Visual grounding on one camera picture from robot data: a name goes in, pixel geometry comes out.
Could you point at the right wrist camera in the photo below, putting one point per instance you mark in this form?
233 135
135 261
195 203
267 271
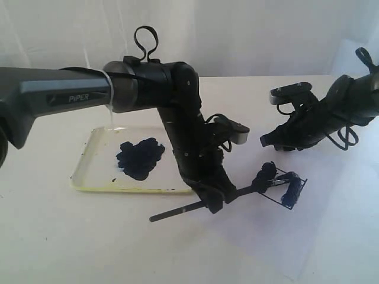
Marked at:
295 93

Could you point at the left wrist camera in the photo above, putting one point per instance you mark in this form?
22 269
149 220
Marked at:
238 133

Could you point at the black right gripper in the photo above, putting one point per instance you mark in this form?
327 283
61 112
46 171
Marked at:
303 130

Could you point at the white paper with square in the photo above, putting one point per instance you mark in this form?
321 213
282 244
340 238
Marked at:
336 215

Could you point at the white paint tray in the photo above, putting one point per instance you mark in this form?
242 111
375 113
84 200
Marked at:
98 169

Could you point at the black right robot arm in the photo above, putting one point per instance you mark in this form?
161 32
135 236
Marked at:
348 102

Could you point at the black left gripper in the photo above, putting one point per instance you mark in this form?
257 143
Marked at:
207 177

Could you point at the black paintbrush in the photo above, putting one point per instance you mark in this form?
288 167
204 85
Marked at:
214 204

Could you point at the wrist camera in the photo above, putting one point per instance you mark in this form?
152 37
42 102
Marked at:
295 93
238 133

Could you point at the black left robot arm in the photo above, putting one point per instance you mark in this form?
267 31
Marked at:
126 86

